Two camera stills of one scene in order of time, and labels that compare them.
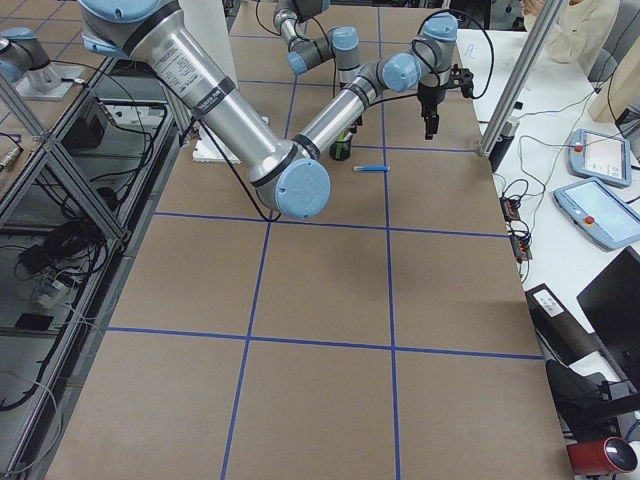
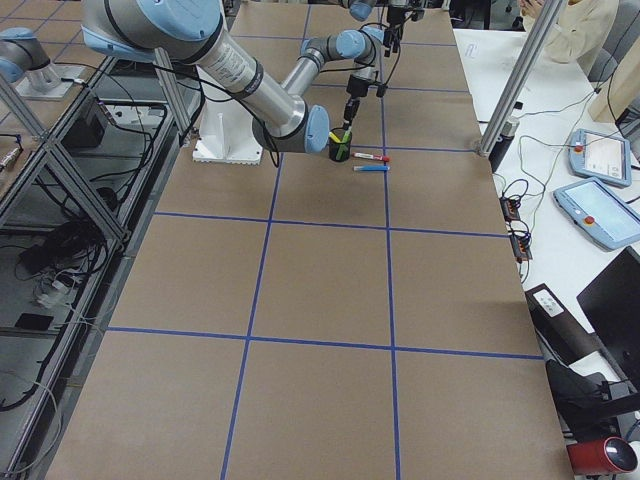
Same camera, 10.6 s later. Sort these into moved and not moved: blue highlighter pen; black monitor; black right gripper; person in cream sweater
Moved: black right gripper
Not moved: person in cream sweater; black monitor; blue highlighter pen
